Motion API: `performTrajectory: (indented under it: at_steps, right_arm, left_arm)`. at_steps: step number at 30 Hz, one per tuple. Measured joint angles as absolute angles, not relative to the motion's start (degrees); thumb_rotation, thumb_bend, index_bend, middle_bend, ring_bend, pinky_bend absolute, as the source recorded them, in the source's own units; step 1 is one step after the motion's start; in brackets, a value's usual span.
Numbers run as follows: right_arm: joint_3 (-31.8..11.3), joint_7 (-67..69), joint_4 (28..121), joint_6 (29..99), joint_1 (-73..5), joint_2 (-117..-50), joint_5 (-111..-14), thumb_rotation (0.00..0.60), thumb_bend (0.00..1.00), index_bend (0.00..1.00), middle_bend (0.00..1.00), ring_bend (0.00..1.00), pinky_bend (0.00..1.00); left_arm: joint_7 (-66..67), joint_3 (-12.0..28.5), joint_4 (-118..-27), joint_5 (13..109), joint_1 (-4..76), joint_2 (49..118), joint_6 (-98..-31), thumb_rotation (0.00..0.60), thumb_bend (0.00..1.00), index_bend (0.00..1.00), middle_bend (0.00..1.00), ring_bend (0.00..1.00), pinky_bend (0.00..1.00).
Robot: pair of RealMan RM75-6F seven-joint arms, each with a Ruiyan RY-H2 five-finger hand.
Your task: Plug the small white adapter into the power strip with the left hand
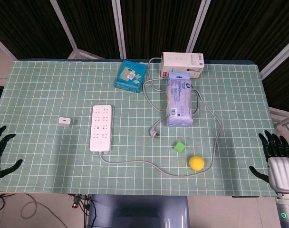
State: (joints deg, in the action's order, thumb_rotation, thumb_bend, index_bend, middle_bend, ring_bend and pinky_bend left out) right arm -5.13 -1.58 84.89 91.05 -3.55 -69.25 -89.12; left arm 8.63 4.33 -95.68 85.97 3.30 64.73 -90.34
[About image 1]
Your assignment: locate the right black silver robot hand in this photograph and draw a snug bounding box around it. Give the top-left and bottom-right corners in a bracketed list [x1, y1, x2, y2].
[249, 130, 289, 193]

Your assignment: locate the small white charger plug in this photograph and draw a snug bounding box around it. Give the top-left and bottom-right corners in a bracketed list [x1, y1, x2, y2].
[58, 116, 74, 128]

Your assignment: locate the white power strip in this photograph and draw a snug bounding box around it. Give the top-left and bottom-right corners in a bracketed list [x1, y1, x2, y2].
[89, 104, 113, 153]

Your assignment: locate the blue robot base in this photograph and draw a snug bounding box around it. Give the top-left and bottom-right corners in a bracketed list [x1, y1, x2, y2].
[87, 194, 191, 228]

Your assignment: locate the yellow ball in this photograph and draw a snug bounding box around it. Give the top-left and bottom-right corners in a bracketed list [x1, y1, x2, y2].
[189, 155, 205, 171]

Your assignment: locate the green checked tablecloth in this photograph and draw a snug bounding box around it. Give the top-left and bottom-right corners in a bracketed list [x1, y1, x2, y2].
[0, 59, 278, 197]

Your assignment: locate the green cube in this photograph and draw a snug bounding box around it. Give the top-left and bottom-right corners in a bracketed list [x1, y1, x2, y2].
[173, 142, 186, 154]

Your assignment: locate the blue tissue pack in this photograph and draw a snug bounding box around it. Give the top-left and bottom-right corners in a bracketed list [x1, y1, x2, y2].
[165, 72, 194, 128]

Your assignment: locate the white product carton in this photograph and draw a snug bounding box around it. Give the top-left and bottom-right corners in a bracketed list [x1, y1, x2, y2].
[160, 52, 205, 78]

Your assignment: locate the teal flat cardboard box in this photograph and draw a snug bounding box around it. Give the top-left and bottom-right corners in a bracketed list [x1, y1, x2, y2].
[114, 60, 148, 94]

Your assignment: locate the thin grey floor cable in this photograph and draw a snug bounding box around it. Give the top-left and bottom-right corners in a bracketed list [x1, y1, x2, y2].
[20, 193, 69, 228]

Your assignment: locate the grey power cable with plug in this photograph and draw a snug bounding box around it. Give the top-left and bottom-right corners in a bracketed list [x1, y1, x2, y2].
[98, 57, 223, 178]

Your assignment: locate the dark folding screen white frame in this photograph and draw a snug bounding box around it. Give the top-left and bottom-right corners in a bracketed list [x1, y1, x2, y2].
[0, 0, 289, 114]

